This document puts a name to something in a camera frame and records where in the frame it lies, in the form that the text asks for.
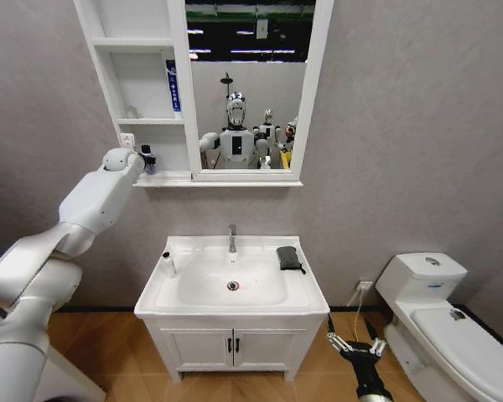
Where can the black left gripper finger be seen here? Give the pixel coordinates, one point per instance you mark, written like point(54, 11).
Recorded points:
point(151, 159)

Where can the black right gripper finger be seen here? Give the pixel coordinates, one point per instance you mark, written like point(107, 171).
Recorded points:
point(376, 346)
point(338, 341)

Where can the purple bottle with dark cap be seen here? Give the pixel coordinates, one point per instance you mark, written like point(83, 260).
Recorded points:
point(151, 169)

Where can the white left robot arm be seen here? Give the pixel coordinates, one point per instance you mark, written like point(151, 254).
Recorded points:
point(88, 201)

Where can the dark grey folded towel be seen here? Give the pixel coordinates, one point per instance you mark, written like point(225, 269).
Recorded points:
point(288, 259)

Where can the cabinet mirror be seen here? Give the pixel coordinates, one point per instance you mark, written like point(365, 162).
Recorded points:
point(251, 84)

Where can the white vanity cabinet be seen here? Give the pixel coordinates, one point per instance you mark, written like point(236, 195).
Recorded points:
point(201, 347)

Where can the white ceramic washbasin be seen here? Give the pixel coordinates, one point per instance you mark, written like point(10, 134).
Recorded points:
point(193, 293)

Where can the small clear glass cup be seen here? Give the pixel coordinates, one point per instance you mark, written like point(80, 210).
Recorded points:
point(131, 111)

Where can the blue toothpaste tube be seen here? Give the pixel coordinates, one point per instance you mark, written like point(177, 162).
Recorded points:
point(173, 88)

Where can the white toilet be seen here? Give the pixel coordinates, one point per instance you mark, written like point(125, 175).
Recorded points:
point(452, 335)

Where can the chrome toilet flush button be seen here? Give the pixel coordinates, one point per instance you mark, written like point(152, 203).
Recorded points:
point(432, 260)

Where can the white bottle with black cap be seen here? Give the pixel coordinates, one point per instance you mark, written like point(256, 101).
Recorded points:
point(169, 266)

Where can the chrome faucet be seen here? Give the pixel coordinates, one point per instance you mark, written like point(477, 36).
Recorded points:
point(232, 240)

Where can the chrome basin drain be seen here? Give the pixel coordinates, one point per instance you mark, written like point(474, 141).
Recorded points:
point(233, 286)

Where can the white wall socket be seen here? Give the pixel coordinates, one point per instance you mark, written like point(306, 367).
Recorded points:
point(126, 140)

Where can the white wall outlet with plug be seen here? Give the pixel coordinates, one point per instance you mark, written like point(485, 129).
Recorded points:
point(365, 286)

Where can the white wall cabinet with shelves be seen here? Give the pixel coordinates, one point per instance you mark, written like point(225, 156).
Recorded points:
point(151, 92)

